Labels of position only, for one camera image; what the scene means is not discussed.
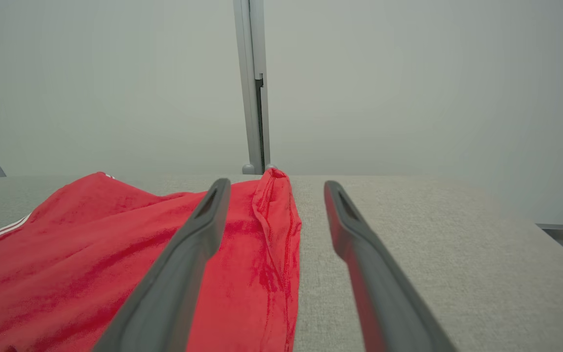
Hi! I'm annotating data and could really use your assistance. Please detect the grey partition post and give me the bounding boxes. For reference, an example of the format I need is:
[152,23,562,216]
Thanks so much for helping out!
[233,0,271,175]

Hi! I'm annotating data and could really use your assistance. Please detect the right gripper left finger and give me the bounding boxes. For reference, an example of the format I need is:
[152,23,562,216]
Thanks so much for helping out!
[92,178,232,352]

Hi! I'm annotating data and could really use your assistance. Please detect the red basketball jersey with number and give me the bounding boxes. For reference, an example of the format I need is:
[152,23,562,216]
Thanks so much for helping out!
[0,168,303,352]

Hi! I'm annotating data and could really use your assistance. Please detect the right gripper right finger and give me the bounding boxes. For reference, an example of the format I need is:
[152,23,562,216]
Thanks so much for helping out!
[324,180,459,352]

